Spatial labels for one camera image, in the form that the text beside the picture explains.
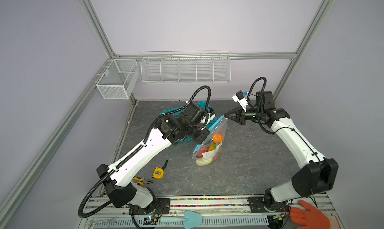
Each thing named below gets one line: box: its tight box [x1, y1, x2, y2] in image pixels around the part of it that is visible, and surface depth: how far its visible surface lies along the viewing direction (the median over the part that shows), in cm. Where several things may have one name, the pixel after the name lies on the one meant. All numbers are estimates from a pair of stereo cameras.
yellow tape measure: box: [151, 159, 169, 180], surface depth 84 cm
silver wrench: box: [88, 216, 119, 228], surface depth 72 cm
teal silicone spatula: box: [159, 210, 203, 229], surface depth 72 cm
